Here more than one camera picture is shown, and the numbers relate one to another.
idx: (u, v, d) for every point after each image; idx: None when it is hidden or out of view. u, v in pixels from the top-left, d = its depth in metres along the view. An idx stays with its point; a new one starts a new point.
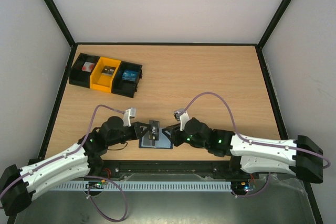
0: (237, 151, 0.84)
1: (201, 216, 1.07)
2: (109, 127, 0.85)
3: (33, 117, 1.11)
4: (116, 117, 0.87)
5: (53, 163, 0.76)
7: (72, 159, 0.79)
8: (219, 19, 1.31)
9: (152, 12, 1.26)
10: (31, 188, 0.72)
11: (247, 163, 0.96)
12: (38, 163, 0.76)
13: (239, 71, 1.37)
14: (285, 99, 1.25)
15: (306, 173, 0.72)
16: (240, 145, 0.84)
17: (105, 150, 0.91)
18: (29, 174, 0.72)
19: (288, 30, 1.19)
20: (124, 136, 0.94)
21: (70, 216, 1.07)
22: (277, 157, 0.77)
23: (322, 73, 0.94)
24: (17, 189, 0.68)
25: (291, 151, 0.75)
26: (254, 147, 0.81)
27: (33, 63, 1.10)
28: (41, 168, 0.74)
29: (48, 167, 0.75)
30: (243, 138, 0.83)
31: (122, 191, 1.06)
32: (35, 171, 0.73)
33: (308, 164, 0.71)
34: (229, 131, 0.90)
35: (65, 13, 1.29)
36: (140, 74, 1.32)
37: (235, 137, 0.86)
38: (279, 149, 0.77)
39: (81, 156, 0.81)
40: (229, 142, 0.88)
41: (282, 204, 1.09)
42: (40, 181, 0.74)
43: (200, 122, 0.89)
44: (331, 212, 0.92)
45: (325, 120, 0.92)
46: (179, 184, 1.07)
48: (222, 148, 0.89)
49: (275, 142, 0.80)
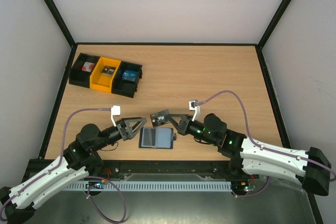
0: (247, 153, 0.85)
1: (201, 216, 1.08)
2: (84, 137, 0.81)
3: (33, 117, 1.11)
4: (88, 125, 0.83)
5: (37, 182, 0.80)
7: (56, 174, 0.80)
8: (218, 19, 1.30)
9: (151, 12, 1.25)
10: (24, 205, 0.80)
11: (249, 164, 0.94)
12: (26, 182, 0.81)
13: (239, 71, 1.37)
14: (285, 100, 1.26)
15: (313, 184, 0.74)
16: (251, 149, 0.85)
17: (91, 157, 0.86)
18: (17, 195, 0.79)
19: (288, 30, 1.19)
20: (111, 136, 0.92)
21: (70, 217, 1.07)
22: (287, 165, 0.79)
23: (322, 74, 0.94)
24: (9, 209, 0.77)
25: (302, 161, 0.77)
26: (265, 152, 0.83)
27: (32, 63, 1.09)
28: (27, 188, 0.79)
29: (32, 186, 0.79)
30: (255, 142, 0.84)
31: (120, 191, 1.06)
32: (21, 191, 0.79)
33: (317, 176, 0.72)
34: (240, 134, 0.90)
35: (65, 13, 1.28)
36: (140, 74, 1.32)
37: (247, 140, 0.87)
38: (290, 158, 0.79)
39: (62, 170, 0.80)
40: (239, 144, 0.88)
41: (281, 204, 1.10)
42: (30, 199, 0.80)
43: (222, 122, 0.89)
44: (330, 211, 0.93)
45: (325, 121, 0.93)
46: (179, 184, 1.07)
48: (231, 148, 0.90)
49: (286, 150, 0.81)
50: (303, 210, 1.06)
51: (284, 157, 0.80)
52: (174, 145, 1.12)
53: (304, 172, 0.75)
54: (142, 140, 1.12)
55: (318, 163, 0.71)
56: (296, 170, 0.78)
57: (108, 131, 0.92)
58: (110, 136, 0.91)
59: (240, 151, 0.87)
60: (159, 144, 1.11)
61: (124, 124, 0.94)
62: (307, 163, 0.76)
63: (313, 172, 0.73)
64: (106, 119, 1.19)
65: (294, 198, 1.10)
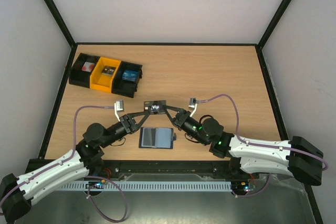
0: (234, 152, 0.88)
1: (201, 216, 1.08)
2: (90, 137, 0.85)
3: (33, 117, 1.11)
4: (92, 125, 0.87)
5: (49, 171, 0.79)
7: (68, 166, 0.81)
8: (218, 19, 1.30)
9: (151, 12, 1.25)
10: (29, 195, 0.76)
11: (247, 162, 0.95)
12: (35, 171, 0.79)
13: (239, 71, 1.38)
14: (285, 100, 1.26)
15: (302, 174, 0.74)
16: (238, 146, 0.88)
17: (101, 153, 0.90)
18: (25, 183, 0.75)
19: (288, 30, 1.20)
20: (117, 132, 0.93)
21: (70, 217, 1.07)
22: (272, 157, 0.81)
23: (322, 74, 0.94)
24: (14, 197, 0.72)
25: (285, 151, 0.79)
26: (251, 147, 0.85)
27: (33, 62, 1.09)
28: (37, 177, 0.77)
29: (43, 175, 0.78)
30: (241, 140, 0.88)
31: (121, 191, 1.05)
32: (31, 179, 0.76)
33: (301, 163, 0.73)
34: (229, 133, 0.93)
35: (65, 13, 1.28)
36: (140, 74, 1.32)
37: (234, 138, 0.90)
38: (274, 150, 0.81)
39: (76, 162, 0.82)
40: (228, 144, 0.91)
41: (281, 203, 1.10)
42: (36, 189, 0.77)
43: (219, 125, 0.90)
44: (330, 211, 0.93)
45: (325, 120, 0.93)
46: (179, 184, 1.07)
48: (222, 149, 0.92)
49: (271, 143, 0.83)
50: (303, 210, 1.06)
51: (268, 149, 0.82)
52: (174, 145, 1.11)
53: (288, 162, 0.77)
54: (142, 140, 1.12)
55: (303, 152, 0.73)
56: (280, 161, 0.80)
57: (114, 128, 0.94)
58: (115, 132, 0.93)
59: (227, 150, 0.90)
60: (159, 144, 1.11)
61: (129, 117, 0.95)
62: (290, 153, 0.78)
63: (297, 161, 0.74)
64: (105, 119, 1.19)
65: (294, 198, 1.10)
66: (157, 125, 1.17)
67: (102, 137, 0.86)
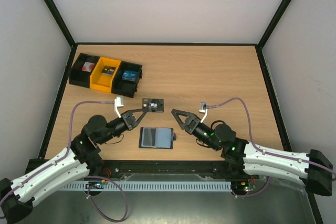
0: (249, 159, 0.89)
1: (201, 216, 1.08)
2: (91, 128, 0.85)
3: (33, 117, 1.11)
4: (94, 117, 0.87)
5: (42, 172, 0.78)
7: (62, 165, 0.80)
8: (218, 19, 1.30)
9: (151, 12, 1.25)
10: (25, 198, 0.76)
11: (251, 165, 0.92)
12: (29, 173, 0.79)
13: (239, 71, 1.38)
14: (285, 100, 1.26)
15: (315, 185, 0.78)
16: (254, 153, 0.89)
17: (97, 150, 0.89)
18: (20, 187, 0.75)
19: (288, 30, 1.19)
20: (117, 128, 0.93)
21: (70, 217, 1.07)
22: (290, 168, 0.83)
23: (321, 74, 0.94)
24: (9, 201, 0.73)
25: (304, 164, 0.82)
26: (268, 156, 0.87)
27: (33, 62, 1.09)
28: (31, 179, 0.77)
29: (37, 177, 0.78)
30: (258, 148, 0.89)
31: (122, 191, 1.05)
32: (25, 182, 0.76)
33: (317, 177, 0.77)
34: (242, 139, 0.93)
35: (65, 13, 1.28)
36: (140, 74, 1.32)
37: (249, 146, 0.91)
38: (292, 161, 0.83)
39: (70, 161, 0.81)
40: (241, 150, 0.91)
41: (281, 204, 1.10)
42: (32, 192, 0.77)
43: (231, 131, 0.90)
44: (330, 211, 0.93)
45: (325, 121, 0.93)
46: (179, 184, 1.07)
48: (234, 155, 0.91)
49: (288, 154, 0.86)
50: (303, 210, 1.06)
51: (286, 160, 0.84)
52: (174, 145, 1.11)
53: (306, 174, 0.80)
54: (142, 140, 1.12)
55: (322, 166, 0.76)
56: (298, 173, 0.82)
57: (114, 123, 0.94)
58: (115, 127, 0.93)
59: (242, 156, 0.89)
60: (159, 144, 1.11)
61: (130, 114, 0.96)
62: (308, 166, 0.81)
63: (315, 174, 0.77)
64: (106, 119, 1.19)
65: (294, 198, 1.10)
66: (157, 125, 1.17)
67: (102, 130, 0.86)
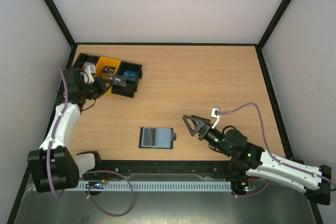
0: (265, 167, 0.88)
1: (201, 216, 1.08)
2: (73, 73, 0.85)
3: (33, 117, 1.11)
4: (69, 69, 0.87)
5: (60, 124, 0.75)
7: (70, 113, 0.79)
8: (218, 19, 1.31)
9: (151, 13, 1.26)
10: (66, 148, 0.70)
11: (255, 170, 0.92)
12: (49, 134, 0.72)
13: (239, 71, 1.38)
14: (285, 100, 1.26)
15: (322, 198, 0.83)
16: (270, 162, 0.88)
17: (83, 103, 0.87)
18: (53, 141, 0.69)
19: (289, 29, 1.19)
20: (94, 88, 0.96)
21: (71, 217, 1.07)
22: (303, 180, 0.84)
23: (322, 73, 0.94)
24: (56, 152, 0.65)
25: (317, 178, 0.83)
26: (282, 167, 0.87)
27: (33, 62, 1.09)
28: (56, 132, 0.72)
29: (59, 129, 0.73)
30: (273, 157, 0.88)
31: (133, 191, 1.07)
32: (53, 137, 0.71)
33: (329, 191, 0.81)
34: (257, 147, 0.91)
35: (65, 13, 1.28)
36: (140, 74, 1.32)
37: (265, 153, 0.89)
38: (306, 174, 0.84)
39: (72, 106, 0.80)
40: (256, 157, 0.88)
41: (281, 204, 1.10)
42: (66, 141, 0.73)
43: (242, 136, 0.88)
44: (330, 212, 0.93)
45: (325, 121, 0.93)
46: (179, 184, 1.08)
48: (249, 160, 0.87)
49: (302, 166, 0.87)
50: (303, 210, 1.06)
51: (301, 173, 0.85)
52: (174, 145, 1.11)
53: (318, 189, 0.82)
54: (142, 140, 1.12)
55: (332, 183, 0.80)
56: (310, 185, 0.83)
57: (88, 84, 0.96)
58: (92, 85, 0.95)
59: (259, 164, 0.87)
60: (159, 144, 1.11)
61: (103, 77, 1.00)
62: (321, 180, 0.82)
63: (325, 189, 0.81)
64: (105, 119, 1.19)
65: (294, 198, 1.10)
66: (157, 125, 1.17)
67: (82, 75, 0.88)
